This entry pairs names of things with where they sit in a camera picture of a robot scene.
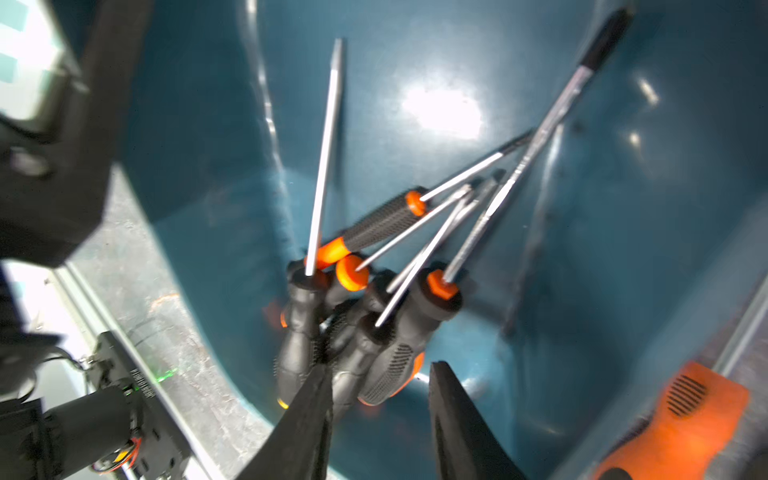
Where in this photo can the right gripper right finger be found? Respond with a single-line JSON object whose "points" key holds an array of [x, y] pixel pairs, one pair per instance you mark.
{"points": [[464, 446]]}

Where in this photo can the teal plastic storage box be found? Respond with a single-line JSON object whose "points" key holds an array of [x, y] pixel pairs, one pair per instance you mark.
{"points": [[638, 231]]}

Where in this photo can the screwdriver in box long shaft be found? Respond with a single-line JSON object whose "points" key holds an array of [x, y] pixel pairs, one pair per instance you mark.
{"points": [[429, 297]]}

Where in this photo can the orange black large screwdriver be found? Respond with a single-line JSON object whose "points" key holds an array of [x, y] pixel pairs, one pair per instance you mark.
{"points": [[695, 418]]}

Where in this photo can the screwdriver in box knurled handle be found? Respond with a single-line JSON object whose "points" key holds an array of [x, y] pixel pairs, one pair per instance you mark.
{"points": [[405, 209]]}

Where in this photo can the screwdriver in box orange collar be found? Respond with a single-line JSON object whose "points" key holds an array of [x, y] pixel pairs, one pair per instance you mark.
{"points": [[352, 274]]}

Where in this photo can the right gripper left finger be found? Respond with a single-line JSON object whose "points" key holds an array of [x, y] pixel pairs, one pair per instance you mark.
{"points": [[298, 447]]}

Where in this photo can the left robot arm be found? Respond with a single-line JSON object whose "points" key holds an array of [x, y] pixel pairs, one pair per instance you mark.
{"points": [[121, 427]]}

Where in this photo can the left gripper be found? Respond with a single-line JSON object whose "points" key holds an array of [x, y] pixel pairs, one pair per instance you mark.
{"points": [[56, 166]]}

